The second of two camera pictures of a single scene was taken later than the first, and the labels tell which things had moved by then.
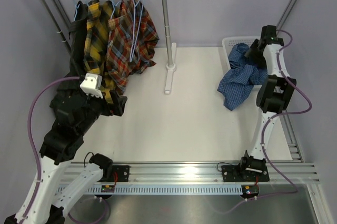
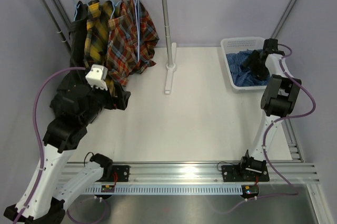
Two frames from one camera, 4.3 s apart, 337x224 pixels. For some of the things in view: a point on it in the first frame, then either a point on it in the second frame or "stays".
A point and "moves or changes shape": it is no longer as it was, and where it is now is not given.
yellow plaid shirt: [98, 12] stays
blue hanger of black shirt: [76, 5] stays
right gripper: [260, 61] -> [260, 74]
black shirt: [77, 31] stays
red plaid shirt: [132, 38] stays
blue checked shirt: [244, 74] moves or changes shape
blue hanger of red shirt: [114, 5] stays
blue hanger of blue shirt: [135, 6] moves or changes shape
